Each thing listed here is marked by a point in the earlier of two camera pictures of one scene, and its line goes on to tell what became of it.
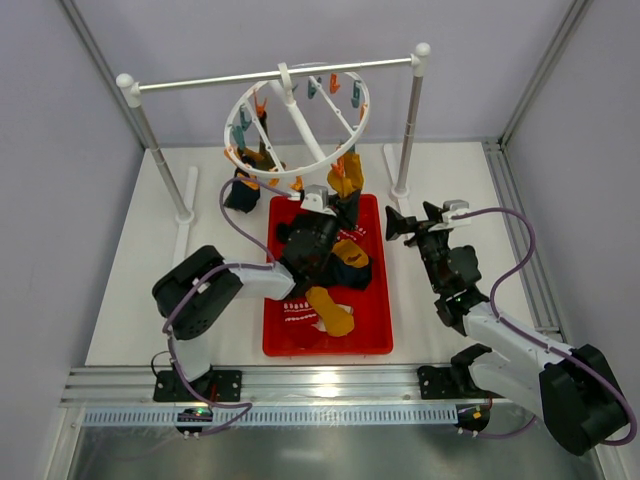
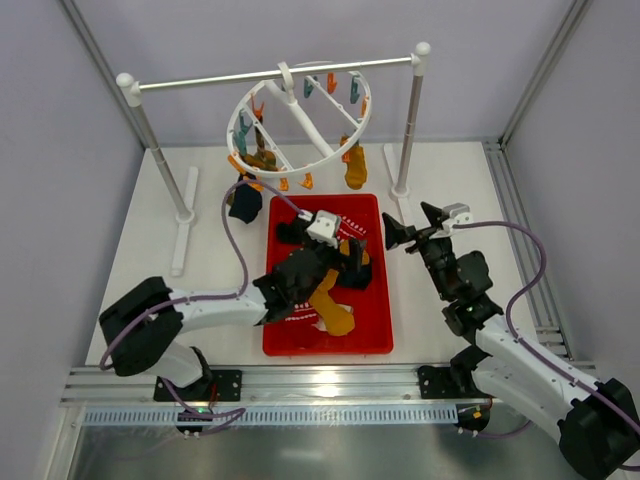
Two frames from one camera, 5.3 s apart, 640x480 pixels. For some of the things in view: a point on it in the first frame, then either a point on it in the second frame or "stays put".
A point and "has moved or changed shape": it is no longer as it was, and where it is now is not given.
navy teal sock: x=341 y=274 stays put
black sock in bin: x=283 y=230 stays put
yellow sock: x=351 y=179 → x=322 y=303
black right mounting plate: x=437 y=382 stays put
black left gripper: x=326 y=222 → x=338 y=245
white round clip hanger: x=295 y=123 stays put
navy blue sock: x=244 y=194 has moved or changed shape
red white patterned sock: x=298 y=312 stays put
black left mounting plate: x=217 y=385 stays put
